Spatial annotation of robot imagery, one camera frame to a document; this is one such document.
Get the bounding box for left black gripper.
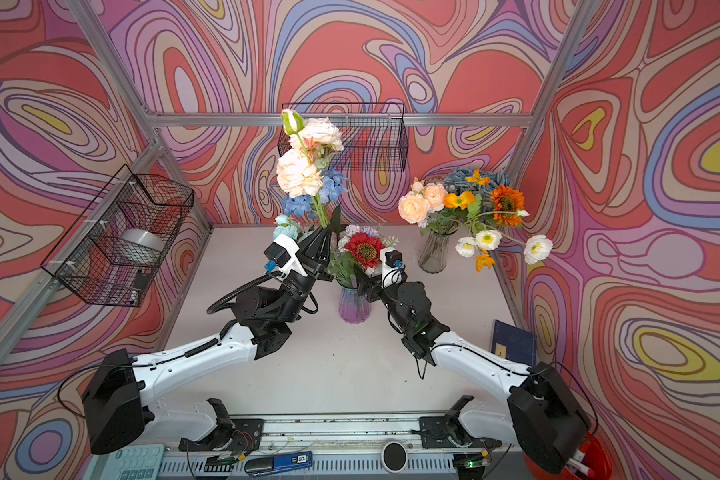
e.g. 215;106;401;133
270;228;329;330

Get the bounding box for red flower stem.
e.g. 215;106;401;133
329;234;384;288

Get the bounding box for purple glass vase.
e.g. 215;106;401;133
338;285;371;324

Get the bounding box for clear ribbed glass vase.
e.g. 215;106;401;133
418;232;452;274

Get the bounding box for blue hydrangea flower stem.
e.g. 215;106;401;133
282;169;349;219

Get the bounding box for pale pink rose stem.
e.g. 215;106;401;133
276;109;344;227

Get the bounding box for yellow orange poppy stem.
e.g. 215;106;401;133
445;191;494;237

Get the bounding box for dusty blue rose bunch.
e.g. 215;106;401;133
443;167;512;202

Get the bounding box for white flower spray stem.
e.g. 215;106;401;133
455;210;554;272

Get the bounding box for orange gerbera flower stem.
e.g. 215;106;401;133
491;185;525;228

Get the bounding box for small pink flower sprigs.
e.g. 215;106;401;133
338;224;399;251

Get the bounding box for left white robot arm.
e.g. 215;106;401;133
81;227;333;455

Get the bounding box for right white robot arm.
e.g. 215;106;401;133
358;269;591;474

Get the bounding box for dark blue book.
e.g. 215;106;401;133
490;319;537;366

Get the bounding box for round pink black speaker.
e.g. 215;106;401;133
381;441;408;474

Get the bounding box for silver tape roll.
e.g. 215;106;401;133
115;228;165;267

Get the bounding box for blue black handheld device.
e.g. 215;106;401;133
244;451;314;478

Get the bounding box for red cup with markers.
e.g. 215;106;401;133
524;437;613;480

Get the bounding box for light blue calculator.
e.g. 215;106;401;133
99;444;165;480

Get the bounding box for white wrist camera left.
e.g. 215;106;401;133
264;234;307;277

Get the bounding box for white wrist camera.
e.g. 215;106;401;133
264;234;307;277
380;247;404;288

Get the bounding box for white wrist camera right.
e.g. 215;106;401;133
380;247;404;288

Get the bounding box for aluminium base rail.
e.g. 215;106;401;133
155;407;517;457

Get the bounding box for black wire basket back wall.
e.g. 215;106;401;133
281;100;409;173

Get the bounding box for black wire basket wall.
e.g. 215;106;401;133
281;100;409;173
41;165;195;308

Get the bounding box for black wire basket left wall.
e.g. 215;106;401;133
41;165;195;308

